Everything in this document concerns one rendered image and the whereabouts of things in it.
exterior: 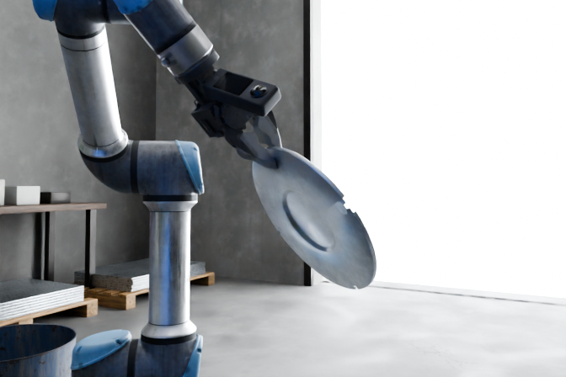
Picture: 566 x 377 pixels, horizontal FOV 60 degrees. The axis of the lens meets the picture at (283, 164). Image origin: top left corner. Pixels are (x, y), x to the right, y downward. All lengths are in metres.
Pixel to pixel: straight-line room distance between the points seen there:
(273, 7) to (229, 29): 0.59
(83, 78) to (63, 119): 4.41
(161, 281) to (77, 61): 0.47
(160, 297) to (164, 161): 0.28
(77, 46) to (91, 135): 0.20
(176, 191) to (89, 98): 0.26
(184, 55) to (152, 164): 0.37
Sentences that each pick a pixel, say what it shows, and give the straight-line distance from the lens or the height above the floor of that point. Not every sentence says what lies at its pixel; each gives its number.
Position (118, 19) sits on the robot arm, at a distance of 0.84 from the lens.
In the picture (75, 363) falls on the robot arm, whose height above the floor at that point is 0.64.
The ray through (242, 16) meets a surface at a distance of 5.72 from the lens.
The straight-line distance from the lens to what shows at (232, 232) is 5.49.
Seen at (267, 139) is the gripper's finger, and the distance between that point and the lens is 0.80.
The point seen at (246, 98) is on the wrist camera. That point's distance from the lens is 0.69.
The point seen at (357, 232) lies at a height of 0.93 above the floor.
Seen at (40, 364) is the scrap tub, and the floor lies 0.44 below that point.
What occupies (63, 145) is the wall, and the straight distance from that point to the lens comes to 5.30.
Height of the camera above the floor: 0.99
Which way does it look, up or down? 3 degrees up
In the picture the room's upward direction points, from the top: straight up
